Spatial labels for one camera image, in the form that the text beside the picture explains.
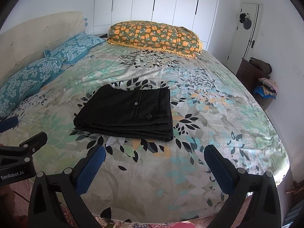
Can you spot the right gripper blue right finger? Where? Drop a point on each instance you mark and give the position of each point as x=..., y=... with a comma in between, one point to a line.
x=264, y=207

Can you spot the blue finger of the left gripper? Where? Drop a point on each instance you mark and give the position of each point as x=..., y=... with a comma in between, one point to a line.
x=9, y=123

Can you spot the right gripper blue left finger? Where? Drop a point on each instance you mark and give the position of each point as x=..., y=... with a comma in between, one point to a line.
x=44, y=207

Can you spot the black pants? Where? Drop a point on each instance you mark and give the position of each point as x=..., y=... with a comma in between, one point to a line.
x=135, y=114

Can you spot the teal patterned pillow near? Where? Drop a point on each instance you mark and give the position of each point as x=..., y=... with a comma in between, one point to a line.
x=14, y=90

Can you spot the teal patterned pillow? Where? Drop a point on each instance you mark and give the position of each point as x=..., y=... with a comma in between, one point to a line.
x=75, y=48
x=14, y=90

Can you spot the cream upholstered headboard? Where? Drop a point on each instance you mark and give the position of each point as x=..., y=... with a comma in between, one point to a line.
x=25, y=43

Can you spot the teal patterned pillow far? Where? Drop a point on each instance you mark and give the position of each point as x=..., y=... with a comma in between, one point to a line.
x=75, y=48

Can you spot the floral bed sheet mattress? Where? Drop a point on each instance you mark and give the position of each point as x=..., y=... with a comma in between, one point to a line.
x=145, y=180

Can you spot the dark brown wooden cabinet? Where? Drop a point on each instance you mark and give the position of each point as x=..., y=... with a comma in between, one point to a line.
x=249, y=75

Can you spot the brown bag on cabinet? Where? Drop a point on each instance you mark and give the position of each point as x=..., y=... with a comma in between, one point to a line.
x=261, y=65

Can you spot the white room door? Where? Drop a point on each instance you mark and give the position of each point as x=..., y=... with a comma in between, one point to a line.
x=245, y=40

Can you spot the orange floral folded quilt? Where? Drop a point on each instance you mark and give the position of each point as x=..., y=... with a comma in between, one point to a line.
x=155, y=36

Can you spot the black hat on door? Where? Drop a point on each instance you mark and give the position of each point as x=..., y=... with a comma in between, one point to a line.
x=245, y=20

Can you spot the white wardrobe with doors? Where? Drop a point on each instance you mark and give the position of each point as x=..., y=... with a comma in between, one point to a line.
x=195, y=15

